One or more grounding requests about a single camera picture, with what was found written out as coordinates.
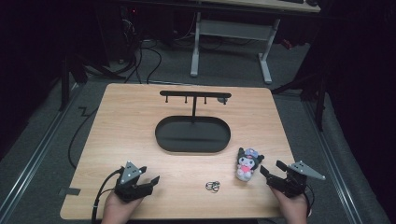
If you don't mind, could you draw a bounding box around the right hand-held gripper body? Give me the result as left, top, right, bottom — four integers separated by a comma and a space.
266, 160, 327, 199

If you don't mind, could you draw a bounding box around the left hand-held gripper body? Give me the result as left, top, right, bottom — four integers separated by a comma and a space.
113, 161, 154, 203

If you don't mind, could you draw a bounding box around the black plush toy keychain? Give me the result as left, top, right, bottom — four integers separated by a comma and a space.
234, 147, 265, 183

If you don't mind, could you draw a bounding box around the metal key ring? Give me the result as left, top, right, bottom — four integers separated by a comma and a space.
205, 180, 221, 193

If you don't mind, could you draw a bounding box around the black hook rack with tray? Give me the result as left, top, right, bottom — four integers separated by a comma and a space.
154, 90, 233, 154

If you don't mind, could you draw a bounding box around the person's right hand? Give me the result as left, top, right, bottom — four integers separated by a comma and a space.
269, 186, 313, 224

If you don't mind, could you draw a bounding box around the person's left hand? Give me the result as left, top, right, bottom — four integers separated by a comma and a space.
100, 189, 145, 224

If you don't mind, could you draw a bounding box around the black metal stand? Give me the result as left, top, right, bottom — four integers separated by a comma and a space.
58, 50, 127, 113
270, 69, 329, 133

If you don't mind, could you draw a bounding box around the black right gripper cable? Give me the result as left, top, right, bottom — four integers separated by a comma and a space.
303, 182, 316, 217

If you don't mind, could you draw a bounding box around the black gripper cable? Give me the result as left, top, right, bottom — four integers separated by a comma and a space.
91, 167, 126, 224
303, 182, 316, 217

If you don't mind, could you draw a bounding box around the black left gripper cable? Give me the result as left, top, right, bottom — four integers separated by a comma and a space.
91, 167, 126, 224

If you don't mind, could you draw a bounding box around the metal floor rail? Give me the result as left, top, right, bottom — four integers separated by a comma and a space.
0, 83, 82, 220
302, 100, 364, 224

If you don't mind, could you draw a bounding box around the black floor cable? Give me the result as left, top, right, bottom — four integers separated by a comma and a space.
67, 105, 99, 171

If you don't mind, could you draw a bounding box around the black cable bundle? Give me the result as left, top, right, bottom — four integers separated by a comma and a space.
123, 36, 163, 85

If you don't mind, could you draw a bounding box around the grey desk frame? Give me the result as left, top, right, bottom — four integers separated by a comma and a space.
190, 0, 322, 85

